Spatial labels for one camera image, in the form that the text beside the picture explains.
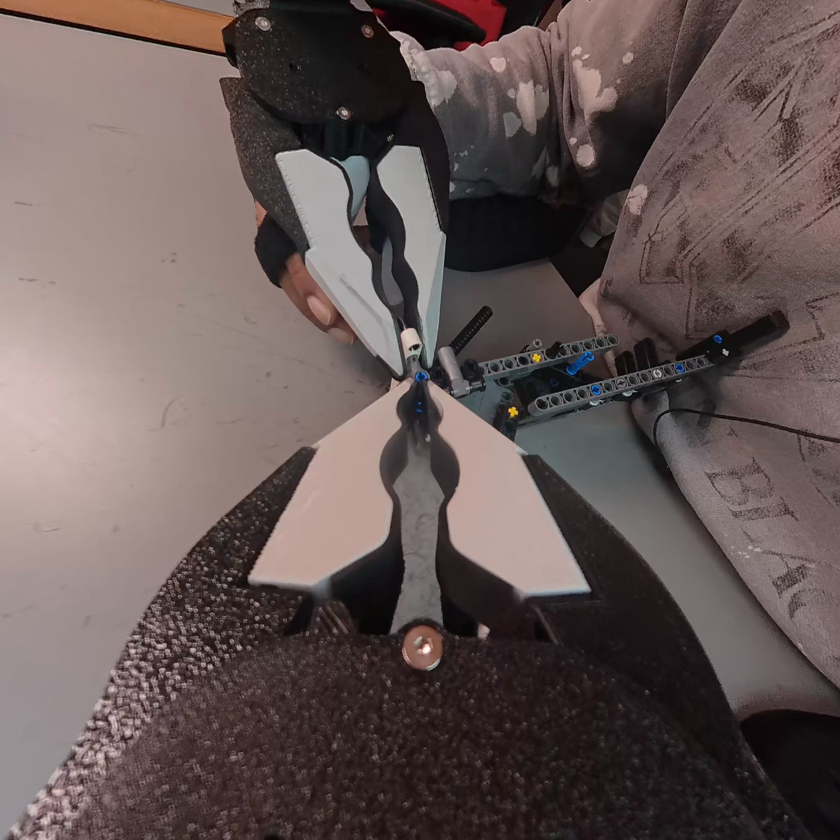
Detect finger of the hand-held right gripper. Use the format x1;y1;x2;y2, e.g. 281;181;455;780
276;150;404;380
375;144;448;368

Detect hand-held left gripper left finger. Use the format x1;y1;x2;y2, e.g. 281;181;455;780
248;382;416;590

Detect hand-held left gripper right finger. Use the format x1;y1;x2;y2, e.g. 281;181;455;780
423;382;590;599

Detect grey toy chassis assembly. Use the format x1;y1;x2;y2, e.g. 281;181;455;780
394;305;791;444

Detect person's right forearm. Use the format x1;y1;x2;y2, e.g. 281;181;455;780
394;0;690;201

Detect person's right hand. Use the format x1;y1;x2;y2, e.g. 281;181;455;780
255;200;360;347

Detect red office chair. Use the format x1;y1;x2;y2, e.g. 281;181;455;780
367;0;501;51

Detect wooden board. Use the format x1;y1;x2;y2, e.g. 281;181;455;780
0;0;235;55

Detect black wired earbud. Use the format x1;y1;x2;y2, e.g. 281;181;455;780
651;407;840;475

